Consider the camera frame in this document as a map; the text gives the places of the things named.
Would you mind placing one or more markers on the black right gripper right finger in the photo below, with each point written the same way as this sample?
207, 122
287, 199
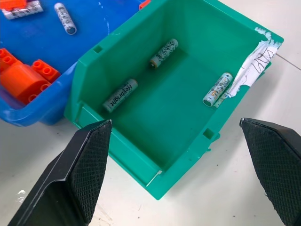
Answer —
277, 164

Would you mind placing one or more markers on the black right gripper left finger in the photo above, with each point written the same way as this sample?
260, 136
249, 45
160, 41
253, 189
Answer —
77, 174

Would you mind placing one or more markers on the white printed AA battery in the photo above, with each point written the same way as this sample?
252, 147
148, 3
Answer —
164, 53
23, 10
217, 89
120, 95
65, 18

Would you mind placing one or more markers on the torn white paper label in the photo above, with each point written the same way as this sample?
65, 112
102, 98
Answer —
252, 68

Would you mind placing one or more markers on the orange toy bricks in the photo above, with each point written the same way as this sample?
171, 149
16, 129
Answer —
22, 83

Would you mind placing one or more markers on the green plastic bin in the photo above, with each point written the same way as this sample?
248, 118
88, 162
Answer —
169, 113

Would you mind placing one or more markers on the blue plastic bin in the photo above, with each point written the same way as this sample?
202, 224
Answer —
58, 47

